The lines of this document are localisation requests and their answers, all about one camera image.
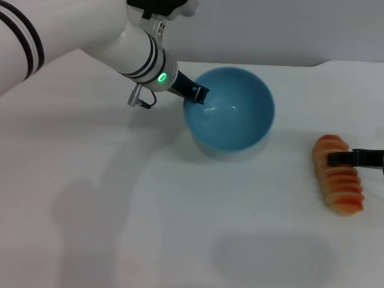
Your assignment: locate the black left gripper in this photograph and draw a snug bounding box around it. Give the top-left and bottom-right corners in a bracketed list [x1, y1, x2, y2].
[169, 70, 210, 106]

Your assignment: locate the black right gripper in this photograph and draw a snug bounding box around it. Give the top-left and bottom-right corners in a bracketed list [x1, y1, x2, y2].
[327, 148, 384, 175]

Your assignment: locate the orange ridged bread loaf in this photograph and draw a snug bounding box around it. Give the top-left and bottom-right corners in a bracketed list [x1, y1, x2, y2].
[311, 134, 365, 216]

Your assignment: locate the blue bowl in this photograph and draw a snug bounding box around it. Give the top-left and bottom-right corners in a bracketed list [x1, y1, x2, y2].
[182, 67, 276, 160]

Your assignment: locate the left arm cable with plug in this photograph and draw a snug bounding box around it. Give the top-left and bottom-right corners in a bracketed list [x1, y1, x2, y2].
[127, 84, 157, 109]

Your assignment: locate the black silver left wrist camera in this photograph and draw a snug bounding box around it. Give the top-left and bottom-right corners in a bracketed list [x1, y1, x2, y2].
[127, 0, 200, 20]

